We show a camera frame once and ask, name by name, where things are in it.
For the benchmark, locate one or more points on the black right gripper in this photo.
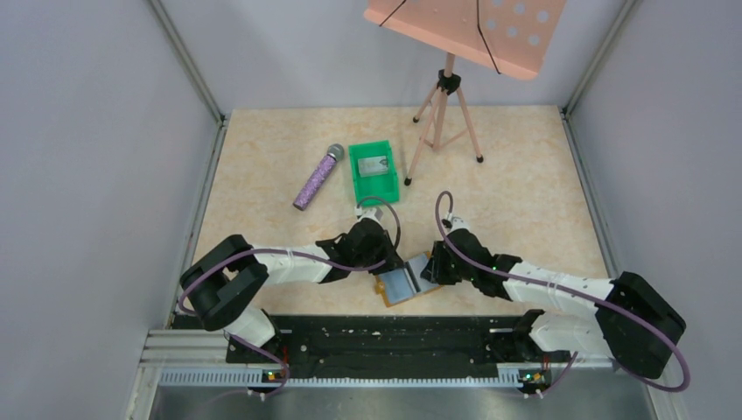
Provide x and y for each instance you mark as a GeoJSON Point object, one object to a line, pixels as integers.
{"type": "Point", "coordinates": [437, 264]}

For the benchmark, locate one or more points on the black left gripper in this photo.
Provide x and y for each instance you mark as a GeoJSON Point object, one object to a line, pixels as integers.
{"type": "Point", "coordinates": [385, 258]}

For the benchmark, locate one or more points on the yellow leather card holder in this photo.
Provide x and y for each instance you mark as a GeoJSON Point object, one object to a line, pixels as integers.
{"type": "Point", "coordinates": [401, 285]}

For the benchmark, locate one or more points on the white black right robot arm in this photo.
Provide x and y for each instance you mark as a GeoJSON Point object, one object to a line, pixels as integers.
{"type": "Point", "coordinates": [621, 318]}

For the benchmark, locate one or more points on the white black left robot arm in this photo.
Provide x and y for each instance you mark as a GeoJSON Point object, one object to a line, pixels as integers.
{"type": "Point", "coordinates": [219, 288]}

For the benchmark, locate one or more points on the silver VIP card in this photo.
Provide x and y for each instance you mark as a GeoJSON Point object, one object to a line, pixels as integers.
{"type": "Point", "coordinates": [372, 166]}

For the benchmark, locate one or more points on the green plastic bin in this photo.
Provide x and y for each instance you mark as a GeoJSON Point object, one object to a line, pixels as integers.
{"type": "Point", "coordinates": [384, 186]}

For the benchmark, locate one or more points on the purple glitter microphone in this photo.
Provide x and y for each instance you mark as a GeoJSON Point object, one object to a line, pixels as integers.
{"type": "Point", "coordinates": [335, 153]}

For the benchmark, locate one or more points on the pink music stand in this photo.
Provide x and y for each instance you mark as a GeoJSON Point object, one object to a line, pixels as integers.
{"type": "Point", "coordinates": [509, 37]}

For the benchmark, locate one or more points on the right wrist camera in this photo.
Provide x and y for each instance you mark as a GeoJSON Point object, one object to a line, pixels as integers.
{"type": "Point", "coordinates": [453, 223]}

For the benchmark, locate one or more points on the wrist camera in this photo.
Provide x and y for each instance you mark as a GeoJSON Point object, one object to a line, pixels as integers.
{"type": "Point", "coordinates": [374, 214]}
{"type": "Point", "coordinates": [453, 223]}

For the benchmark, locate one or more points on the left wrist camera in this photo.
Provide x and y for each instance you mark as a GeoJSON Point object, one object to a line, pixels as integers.
{"type": "Point", "coordinates": [374, 214]}

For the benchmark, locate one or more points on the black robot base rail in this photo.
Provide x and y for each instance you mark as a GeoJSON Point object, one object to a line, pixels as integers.
{"type": "Point", "coordinates": [398, 352]}

